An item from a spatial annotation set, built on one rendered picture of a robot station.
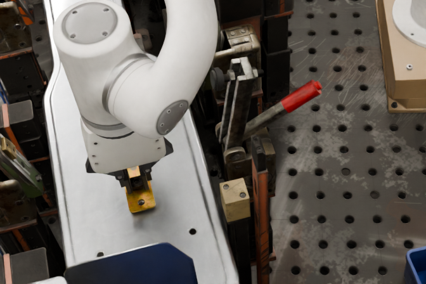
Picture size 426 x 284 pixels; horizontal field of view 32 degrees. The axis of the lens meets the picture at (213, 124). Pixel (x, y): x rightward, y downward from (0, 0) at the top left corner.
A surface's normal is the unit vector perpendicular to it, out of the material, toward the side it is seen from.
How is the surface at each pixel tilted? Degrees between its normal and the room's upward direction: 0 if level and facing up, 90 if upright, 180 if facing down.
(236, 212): 90
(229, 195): 0
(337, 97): 0
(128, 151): 92
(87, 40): 5
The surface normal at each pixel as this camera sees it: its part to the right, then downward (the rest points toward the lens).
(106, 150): 0.12, 0.81
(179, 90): 0.59, 0.48
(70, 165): -0.07, -0.57
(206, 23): 0.88, -0.10
